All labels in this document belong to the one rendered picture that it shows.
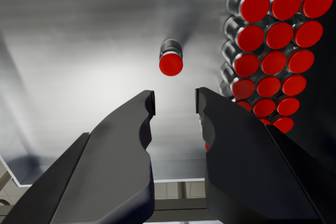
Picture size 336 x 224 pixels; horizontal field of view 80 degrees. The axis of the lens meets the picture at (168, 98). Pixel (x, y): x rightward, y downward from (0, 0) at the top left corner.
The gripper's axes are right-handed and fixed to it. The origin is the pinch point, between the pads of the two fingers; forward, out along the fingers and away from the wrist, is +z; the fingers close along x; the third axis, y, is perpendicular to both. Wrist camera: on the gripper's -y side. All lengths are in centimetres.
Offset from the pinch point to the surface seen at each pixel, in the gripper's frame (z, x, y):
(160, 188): 99, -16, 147
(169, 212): 48, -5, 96
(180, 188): 62, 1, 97
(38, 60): 10.1, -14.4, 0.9
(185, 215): 46, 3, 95
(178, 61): 5.5, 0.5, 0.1
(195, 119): 10.1, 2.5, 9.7
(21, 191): 98, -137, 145
